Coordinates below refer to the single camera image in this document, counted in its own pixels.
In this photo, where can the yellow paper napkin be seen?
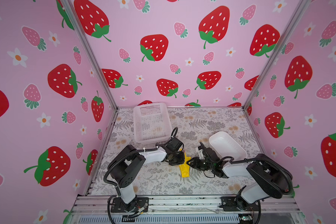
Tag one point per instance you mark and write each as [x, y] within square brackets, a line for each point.
[185, 168]

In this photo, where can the aluminium frame corner post left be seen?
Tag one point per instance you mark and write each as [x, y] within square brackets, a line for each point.
[69, 7]

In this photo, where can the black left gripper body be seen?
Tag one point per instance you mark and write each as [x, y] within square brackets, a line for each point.
[177, 157]

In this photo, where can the aluminium frame corner post right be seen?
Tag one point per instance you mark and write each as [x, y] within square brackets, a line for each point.
[288, 31]

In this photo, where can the white rectangular plastic tray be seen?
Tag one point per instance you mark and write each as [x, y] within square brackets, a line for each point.
[224, 145]

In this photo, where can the white perforated plastic basket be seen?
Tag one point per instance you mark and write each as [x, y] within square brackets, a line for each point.
[151, 123]

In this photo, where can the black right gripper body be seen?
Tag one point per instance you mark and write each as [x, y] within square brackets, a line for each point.
[203, 165]

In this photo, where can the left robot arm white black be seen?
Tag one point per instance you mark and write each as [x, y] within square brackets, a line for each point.
[125, 167]

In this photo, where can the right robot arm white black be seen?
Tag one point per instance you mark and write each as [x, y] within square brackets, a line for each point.
[270, 178]

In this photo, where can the aluminium frame corner post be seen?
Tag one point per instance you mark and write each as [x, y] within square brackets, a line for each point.
[69, 7]
[288, 31]

